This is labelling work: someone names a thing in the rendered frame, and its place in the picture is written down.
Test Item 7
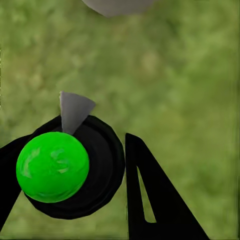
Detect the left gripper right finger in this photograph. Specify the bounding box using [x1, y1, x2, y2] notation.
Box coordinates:
[124, 133, 210, 240]

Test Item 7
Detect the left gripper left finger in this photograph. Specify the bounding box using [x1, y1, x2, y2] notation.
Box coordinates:
[0, 134, 32, 232]

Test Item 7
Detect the pesticide atomizer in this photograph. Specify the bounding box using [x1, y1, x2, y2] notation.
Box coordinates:
[16, 92, 126, 220]

